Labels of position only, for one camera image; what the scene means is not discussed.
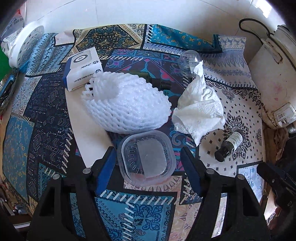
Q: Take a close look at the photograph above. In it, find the small dark dropper bottle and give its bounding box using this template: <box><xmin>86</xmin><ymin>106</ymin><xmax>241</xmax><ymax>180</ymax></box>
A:
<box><xmin>214</xmin><ymin>130</ymin><xmax>244</xmax><ymax>162</ymax></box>

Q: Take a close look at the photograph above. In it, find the white paper towel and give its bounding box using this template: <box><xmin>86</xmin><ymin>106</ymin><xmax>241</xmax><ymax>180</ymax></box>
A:
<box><xmin>171</xmin><ymin>62</ymin><xmax>226</xmax><ymax>145</ymax></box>

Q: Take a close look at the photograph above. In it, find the clear plastic food container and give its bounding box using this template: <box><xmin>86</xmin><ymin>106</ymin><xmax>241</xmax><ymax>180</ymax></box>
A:
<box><xmin>117</xmin><ymin>130</ymin><xmax>177</xmax><ymax>187</ymax></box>

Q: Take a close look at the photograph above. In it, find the white foam fruit net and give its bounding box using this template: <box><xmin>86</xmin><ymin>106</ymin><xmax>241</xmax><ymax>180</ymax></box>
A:
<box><xmin>81</xmin><ymin>72</ymin><xmax>171</xmax><ymax>134</ymax></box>

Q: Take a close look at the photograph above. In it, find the white and blue carton box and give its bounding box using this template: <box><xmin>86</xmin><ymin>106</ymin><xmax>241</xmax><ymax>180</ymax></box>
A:
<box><xmin>62</xmin><ymin>47</ymin><xmax>103</xmax><ymax>91</ymax></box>

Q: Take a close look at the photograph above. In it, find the clear plastic dome cup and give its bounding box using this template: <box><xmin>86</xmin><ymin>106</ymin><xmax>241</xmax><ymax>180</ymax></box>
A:
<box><xmin>177</xmin><ymin>50</ymin><xmax>201</xmax><ymax>78</ymax></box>

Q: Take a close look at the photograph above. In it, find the white rice cooker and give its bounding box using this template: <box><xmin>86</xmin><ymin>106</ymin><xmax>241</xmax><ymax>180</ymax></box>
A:
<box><xmin>248</xmin><ymin>25</ymin><xmax>295</xmax><ymax>129</ymax></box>

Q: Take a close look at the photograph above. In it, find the blue patchwork patterned tablecloth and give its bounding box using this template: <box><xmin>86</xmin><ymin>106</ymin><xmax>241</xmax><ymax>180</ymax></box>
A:
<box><xmin>2</xmin><ymin>22</ymin><xmax>265</xmax><ymax>241</ymax></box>

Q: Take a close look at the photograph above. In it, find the black power cable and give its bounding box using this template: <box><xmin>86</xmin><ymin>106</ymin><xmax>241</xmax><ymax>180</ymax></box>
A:
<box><xmin>238</xmin><ymin>18</ymin><xmax>275</xmax><ymax>38</ymax></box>

